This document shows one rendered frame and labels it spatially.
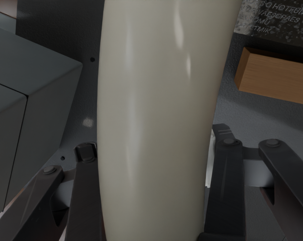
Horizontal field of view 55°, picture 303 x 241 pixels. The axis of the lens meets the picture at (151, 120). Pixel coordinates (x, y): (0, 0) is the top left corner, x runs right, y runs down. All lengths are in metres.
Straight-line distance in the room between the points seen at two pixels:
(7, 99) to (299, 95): 0.81
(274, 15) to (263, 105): 0.73
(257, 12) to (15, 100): 0.55
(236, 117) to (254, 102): 0.08
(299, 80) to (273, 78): 0.08
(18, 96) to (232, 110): 0.71
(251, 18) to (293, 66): 0.57
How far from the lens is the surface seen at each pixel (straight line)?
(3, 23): 1.23
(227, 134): 0.17
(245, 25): 0.41
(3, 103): 0.72
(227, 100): 1.08
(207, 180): 0.16
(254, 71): 0.93
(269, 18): 0.40
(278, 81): 0.96
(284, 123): 1.15
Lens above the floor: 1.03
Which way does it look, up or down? 66 degrees down
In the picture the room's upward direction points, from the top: 160 degrees counter-clockwise
